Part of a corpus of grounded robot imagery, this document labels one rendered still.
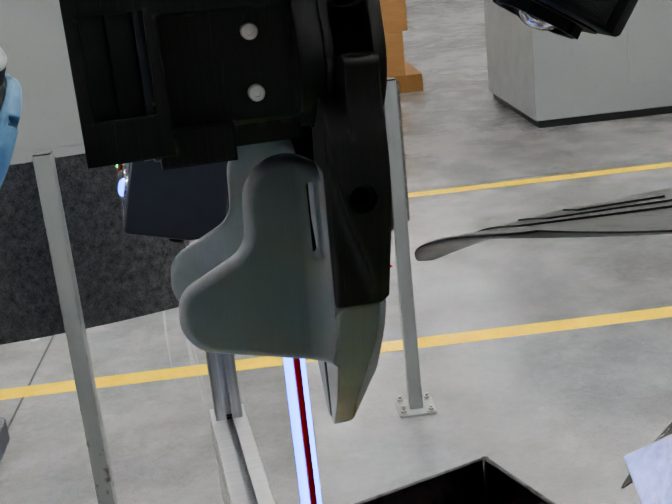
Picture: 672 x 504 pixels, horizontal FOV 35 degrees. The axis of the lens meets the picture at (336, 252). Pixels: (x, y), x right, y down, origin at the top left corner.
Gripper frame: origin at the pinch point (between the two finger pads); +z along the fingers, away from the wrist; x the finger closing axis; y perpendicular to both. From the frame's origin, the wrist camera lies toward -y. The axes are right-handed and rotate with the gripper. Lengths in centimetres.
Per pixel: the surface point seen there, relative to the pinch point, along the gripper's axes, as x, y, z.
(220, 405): -77, 1, 35
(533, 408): -228, -95, 123
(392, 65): -817, -216, 99
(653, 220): -20.0, -21.1, 3.0
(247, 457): -67, -1, 37
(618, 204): -26.1, -22.1, 3.7
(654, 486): -25.8, -24.0, 23.2
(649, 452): -27.2, -24.5, 21.5
